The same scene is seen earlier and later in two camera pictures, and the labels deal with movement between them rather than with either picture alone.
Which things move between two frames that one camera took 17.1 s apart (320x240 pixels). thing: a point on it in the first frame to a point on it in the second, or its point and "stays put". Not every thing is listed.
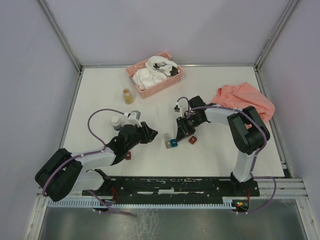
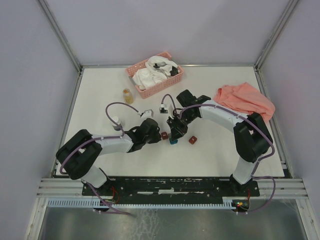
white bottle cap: x=116 y=123 stays put
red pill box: x=192 y=140 stays put
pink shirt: x=242 y=96 stays put
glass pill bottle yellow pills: x=128 y=96 stays put
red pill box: x=128 y=156 to x=164 y=135
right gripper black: x=183 y=130 to x=176 y=130
